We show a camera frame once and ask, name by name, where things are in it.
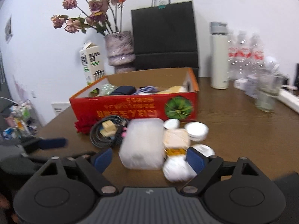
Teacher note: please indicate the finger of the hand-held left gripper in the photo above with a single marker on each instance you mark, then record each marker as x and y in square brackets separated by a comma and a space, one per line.
[55, 143]

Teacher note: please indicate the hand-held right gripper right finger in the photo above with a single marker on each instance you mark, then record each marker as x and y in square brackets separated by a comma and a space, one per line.
[195, 162]

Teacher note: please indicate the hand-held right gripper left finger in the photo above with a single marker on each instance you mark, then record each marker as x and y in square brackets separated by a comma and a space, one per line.
[102, 160]

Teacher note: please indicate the small white round case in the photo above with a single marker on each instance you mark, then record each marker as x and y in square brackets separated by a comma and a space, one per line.
[171, 123]

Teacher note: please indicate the red cardboard box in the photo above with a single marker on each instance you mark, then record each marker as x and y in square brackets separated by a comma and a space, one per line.
[140, 108]

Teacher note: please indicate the wooden desktop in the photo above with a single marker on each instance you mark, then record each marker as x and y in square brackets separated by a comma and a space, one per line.
[233, 133]

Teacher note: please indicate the white round lid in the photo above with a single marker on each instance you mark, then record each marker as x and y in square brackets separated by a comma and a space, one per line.
[196, 131]
[204, 149]

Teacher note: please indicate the white plastic bag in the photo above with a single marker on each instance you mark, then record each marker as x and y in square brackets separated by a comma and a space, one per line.
[177, 170]

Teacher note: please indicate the beige plug adapter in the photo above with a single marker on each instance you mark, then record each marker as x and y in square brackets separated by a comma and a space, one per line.
[108, 127]

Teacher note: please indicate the red artificial rose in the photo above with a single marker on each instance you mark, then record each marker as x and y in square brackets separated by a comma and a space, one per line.
[84, 124]

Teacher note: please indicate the small pink object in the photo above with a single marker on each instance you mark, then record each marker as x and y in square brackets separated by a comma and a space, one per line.
[124, 133]

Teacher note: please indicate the cluttered shelf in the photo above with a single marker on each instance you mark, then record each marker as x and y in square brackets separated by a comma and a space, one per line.
[18, 119]

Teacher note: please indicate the green glass item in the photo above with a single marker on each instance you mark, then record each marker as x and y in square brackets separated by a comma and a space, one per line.
[108, 89]

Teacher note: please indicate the dark blue pouch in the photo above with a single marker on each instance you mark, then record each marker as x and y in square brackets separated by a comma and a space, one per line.
[122, 90]

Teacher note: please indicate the pale yellow item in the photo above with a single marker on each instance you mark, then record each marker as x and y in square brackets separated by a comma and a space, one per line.
[172, 89]

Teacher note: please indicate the purple cloth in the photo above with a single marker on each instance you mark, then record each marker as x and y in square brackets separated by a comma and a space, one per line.
[147, 89]

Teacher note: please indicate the white green milk carton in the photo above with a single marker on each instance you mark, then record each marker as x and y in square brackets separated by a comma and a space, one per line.
[92, 63]

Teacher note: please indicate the small white box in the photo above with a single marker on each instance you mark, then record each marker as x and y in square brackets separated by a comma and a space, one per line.
[251, 86]
[240, 84]

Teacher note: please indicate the clear glass cup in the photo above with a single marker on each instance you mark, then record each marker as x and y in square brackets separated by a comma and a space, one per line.
[267, 91]

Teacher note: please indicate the white thermos bottle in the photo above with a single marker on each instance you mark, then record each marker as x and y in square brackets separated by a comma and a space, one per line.
[219, 58]

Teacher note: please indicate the clear red-label water bottle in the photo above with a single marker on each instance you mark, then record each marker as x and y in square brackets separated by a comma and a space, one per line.
[257, 53]
[233, 56]
[243, 53]

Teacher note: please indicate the mottled purple vase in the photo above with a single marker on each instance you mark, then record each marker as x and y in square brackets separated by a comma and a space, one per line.
[120, 49]

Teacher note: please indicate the white power strip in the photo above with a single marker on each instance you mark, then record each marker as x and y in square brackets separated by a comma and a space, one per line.
[289, 100]

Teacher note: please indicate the black paper bag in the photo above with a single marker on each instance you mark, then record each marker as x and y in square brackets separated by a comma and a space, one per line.
[163, 35]

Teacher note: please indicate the black upright object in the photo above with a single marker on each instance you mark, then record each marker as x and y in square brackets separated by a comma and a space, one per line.
[297, 79]

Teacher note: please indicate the dried rose bouquet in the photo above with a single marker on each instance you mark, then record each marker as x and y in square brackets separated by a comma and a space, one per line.
[95, 7]

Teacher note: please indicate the wall paper sheet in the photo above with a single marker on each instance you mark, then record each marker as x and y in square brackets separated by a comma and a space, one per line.
[8, 28]

